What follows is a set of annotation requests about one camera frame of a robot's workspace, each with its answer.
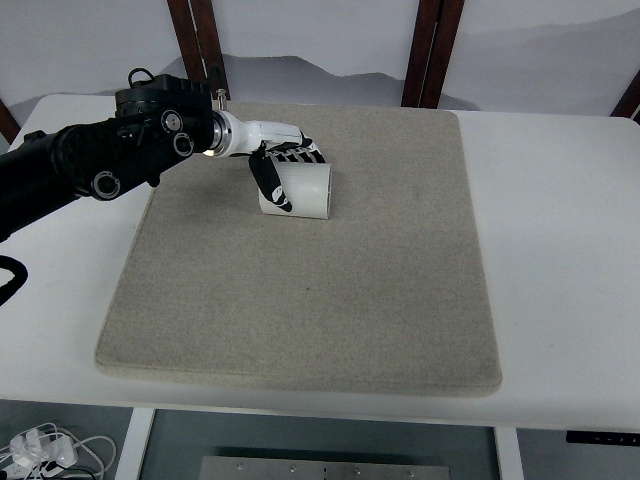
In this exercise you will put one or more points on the grey metal plate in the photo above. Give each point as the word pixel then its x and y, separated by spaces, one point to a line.
pixel 225 467

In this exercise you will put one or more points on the white ribbed cup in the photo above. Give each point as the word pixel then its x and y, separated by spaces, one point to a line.
pixel 307 187

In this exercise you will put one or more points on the far right brown wooden post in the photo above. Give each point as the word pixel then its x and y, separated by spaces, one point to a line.
pixel 628 105

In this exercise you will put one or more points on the brown wooden frame post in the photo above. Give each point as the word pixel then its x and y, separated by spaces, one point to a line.
pixel 435 29
pixel 197 35

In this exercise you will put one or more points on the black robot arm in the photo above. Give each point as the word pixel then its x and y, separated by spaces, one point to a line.
pixel 158 123

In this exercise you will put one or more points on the beige felt mat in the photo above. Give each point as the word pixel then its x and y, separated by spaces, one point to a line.
pixel 387 295

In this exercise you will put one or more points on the left brown wooden frame post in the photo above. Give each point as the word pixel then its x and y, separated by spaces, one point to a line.
pixel 197 35

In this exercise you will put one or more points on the white power adapter with cables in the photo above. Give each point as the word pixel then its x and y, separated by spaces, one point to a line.
pixel 47 451

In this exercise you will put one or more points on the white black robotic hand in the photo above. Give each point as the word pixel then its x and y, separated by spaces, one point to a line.
pixel 238 137

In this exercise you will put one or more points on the right brown wooden frame post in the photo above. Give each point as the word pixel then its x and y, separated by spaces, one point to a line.
pixel 435 29

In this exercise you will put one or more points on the far left brown wooden post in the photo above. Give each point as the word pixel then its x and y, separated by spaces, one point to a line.
pixel 9 127

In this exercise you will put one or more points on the black desk control panel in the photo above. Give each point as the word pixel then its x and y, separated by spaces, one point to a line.
pixel 603 438

